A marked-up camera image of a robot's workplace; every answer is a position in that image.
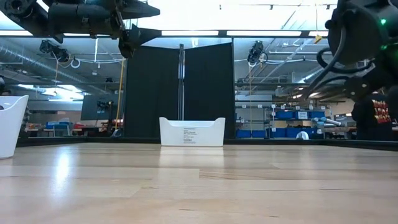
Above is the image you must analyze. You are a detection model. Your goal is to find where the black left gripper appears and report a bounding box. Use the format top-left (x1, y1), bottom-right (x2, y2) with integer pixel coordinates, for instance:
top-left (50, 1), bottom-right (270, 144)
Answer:
top-left (48, 0), bottom-right (162, 59)

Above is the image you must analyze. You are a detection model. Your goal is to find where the black folding partition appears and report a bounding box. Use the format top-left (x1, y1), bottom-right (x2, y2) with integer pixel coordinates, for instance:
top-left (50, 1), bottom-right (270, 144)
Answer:
top-left (124, 42), bottom-right (236, 140)

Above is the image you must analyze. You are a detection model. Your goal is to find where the black ceiling mounted device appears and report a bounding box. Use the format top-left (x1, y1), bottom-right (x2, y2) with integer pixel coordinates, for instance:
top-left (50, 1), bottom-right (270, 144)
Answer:
top-left (39, 39), bottom-right (71, 63)
top-left (247, 40), bottom-right (269, 65)

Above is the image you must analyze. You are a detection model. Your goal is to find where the black monitor screen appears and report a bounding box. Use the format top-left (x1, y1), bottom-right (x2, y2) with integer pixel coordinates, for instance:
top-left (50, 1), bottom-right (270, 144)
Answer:
top-left (80, 94), bottom-right (121, 121)

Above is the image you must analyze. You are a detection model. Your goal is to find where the white bin with label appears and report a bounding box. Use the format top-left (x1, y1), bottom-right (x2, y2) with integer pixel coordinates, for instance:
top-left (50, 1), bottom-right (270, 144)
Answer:
top-left (159, 116), bottom-right (226, 147)

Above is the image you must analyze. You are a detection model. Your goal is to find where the blue cart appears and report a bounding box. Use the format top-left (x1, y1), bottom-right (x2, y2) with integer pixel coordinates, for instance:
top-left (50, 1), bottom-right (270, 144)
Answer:
top-left (45, 121), bottom-right (72, 138)

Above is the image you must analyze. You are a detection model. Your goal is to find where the white plastic bin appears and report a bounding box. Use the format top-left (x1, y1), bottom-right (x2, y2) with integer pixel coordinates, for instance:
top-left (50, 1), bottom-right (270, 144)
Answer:
top-left (0, 95), bottom-right (29, 160)

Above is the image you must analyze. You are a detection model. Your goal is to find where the person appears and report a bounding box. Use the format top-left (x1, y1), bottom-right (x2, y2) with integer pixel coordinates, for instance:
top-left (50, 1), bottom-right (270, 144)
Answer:
top-left (351, 93), bottom-right (394, 141)

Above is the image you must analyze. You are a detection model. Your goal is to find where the yellow cable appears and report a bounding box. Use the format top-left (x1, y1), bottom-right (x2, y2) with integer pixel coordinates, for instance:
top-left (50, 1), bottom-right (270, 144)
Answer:
top-left (114, 57), bottom-right (127, 131)

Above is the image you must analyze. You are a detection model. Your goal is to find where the silver ventilation duct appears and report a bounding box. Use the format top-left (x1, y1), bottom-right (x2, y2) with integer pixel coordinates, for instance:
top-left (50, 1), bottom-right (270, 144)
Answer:
top-left (297, 67), bottom-right (324, 84)
top-left (0, 43), bottom-right (81, 83)

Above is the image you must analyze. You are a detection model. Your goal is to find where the black aluminium table frame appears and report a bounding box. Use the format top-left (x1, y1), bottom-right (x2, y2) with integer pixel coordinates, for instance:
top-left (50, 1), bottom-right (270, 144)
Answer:
top-left (17, 136), bottom-right (398, 152)

